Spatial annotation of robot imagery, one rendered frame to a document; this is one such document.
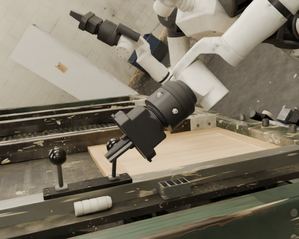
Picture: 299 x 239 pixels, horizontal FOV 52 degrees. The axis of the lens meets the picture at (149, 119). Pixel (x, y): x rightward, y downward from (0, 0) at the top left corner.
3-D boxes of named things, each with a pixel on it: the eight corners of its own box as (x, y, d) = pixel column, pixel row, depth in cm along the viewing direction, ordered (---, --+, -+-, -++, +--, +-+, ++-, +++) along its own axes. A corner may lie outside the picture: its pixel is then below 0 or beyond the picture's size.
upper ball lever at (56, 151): (71, 196, 69) (68, 154, 61) (53, 200, 68) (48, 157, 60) (69, 183, 72) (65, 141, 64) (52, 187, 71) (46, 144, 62)
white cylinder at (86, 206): (76, 218, 65) (113, 210, 68) (74, 206, 65) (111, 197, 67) (74, 213, 68) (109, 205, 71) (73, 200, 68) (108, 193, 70)
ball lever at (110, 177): (123, 186, 73) (126, 144, 65) (107, 189, 72) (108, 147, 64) (119, 174, 76) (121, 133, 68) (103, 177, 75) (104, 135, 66)
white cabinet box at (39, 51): (143, 98, 518) (30, 23, 443) (124, 126, 523) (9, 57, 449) (135, 91, 574) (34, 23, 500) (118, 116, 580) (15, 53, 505)
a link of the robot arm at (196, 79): (195, 121, 61) (235, 86, 63) (159, 82, 63) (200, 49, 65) (185, 131, 72) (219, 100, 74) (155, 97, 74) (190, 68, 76)
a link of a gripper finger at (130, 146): (108, 161, 62) (132, 141, 63) (105, 157, 65) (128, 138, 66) (114, 167, 62) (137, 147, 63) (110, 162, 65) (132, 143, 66)
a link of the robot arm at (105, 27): (93, 6, 128) (118, 20, 129) (85, 27, 133) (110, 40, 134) (82, 12, 117) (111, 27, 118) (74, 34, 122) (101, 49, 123)
